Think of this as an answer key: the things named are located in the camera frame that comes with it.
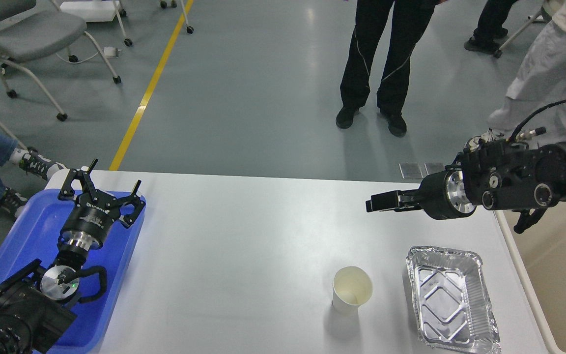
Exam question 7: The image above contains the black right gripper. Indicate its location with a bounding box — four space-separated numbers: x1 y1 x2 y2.
366 170 476 220

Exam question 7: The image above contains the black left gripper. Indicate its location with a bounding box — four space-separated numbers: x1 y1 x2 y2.
57 159 146 247

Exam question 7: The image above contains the white paper cup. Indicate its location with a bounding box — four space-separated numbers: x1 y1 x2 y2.
332 266 374 314

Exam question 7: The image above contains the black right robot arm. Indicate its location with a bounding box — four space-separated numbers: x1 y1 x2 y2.
366 118 566 234

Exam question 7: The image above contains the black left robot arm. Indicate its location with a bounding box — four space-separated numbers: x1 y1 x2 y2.
0 167 146 354

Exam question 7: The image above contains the left floor outlet plate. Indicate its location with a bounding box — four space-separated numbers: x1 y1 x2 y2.
399 163 423 180

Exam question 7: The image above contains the floor outlet plate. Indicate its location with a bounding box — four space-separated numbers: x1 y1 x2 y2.
399 163 423 180
423 163 445 176

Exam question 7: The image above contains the right floor outlet plate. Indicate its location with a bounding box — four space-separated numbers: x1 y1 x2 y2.
423 163 445 176

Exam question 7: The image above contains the blue plastic tray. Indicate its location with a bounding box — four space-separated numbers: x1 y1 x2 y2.
0 189 144 354

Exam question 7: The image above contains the aluminium foil tray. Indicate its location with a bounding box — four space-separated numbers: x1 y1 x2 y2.
406 246 501 354

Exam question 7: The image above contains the white power strip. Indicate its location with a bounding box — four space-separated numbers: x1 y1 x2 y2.
103 46 122 58

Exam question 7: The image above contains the beige plastic bin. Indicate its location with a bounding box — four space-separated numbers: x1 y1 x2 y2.
495 202 566 354

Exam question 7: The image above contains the person with black shoes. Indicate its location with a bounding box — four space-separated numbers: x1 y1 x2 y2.
463 0 516 55

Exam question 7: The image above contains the person in black clothes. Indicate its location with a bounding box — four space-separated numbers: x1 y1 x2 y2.
336 0 439 137

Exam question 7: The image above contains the grey office chair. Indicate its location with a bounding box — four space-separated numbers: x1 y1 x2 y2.
0 0 121 121

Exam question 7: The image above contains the person in grey trousers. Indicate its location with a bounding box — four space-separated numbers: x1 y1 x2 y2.
465 0 566 150

